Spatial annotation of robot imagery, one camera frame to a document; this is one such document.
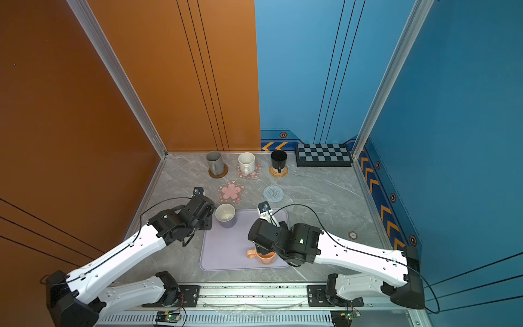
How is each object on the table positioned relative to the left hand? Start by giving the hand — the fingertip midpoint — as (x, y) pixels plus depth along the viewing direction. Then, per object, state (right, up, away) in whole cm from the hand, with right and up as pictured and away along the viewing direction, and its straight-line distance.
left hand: (207, 214), depth 78 cm
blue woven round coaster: (+26, +5, +24) cm, 36 cm away
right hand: (+21, -5, -10) cm, 24 cm away
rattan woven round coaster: (+29, +15, +30) cm, 44 cm away
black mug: (+29, +23, +29) cm, 47 cm away
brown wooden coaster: (-1, +15, +30) cm, 34 cm away
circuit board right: (+52, -33, -9) cm, 62 cm away
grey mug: (-3, +21, +24) cm, 32 cm away
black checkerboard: (+55, +26, +37) cm, 71 cm away
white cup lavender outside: (+4, -3, +13) cm, 14 cm away
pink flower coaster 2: (+5, +6, +25) cm, 26 cm away
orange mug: (+23, -14, -6) cm, 28 cm away
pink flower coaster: (+16, +15, +30) cm, 37 cm away
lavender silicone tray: (+5, -17, +10) cm, 21 cm away
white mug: (+13, +21, +25) cm, 35 cm away
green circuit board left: (-10, -34, -8) cm, 36 cm away
